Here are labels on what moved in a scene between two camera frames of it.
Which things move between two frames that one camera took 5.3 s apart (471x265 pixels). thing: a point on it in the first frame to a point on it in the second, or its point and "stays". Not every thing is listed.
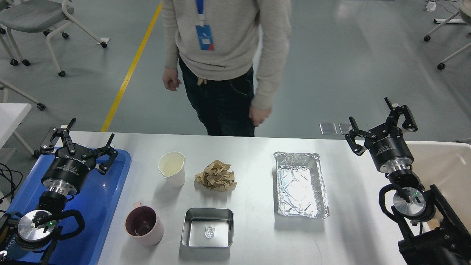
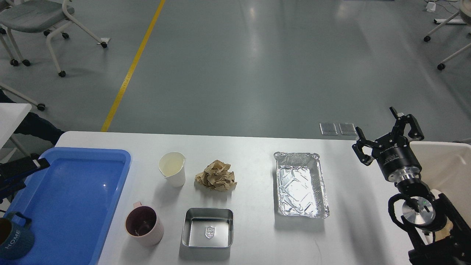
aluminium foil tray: x=301 y=190 stays
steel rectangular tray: x=206 y=227 stays
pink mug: x=142 y=223 stays
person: x=231 y=55 to x=33 y=125
